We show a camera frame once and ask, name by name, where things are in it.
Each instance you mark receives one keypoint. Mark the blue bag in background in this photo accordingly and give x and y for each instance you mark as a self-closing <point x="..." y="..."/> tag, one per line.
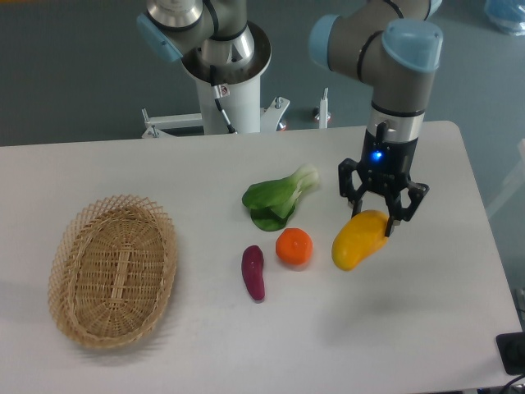
<point x="506" y="15"/>

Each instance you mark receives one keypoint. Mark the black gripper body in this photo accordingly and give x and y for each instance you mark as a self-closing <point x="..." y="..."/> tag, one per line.
<point x="384" y="167"/>

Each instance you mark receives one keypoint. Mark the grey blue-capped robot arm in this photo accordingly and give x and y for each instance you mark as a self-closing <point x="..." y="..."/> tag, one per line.
<point x="389" y="45"/>

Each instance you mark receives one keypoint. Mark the purple sweet potato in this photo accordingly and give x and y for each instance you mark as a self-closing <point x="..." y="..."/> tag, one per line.
<point x="252" y="272"/>

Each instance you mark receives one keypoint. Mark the green bok choy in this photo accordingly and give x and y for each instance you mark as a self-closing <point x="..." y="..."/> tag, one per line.
<point x="272" y="203"/>

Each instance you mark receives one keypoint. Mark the black device at table edge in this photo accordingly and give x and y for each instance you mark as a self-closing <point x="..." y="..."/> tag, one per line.
<point x="511" y="350"/>

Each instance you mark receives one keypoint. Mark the orange persimmon fruit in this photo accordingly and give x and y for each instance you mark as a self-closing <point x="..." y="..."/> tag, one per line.
<point x="294" y="246"/>

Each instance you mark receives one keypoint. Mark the yellow mango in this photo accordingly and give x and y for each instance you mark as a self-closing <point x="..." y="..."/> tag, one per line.
<point x="362" y="236"/>

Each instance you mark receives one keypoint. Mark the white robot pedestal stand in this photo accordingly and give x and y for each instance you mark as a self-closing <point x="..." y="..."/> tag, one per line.
<point x="227" y="76"/>

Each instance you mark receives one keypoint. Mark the woven wicker basket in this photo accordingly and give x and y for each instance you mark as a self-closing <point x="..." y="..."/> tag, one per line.
<point x="113" y="272"/>

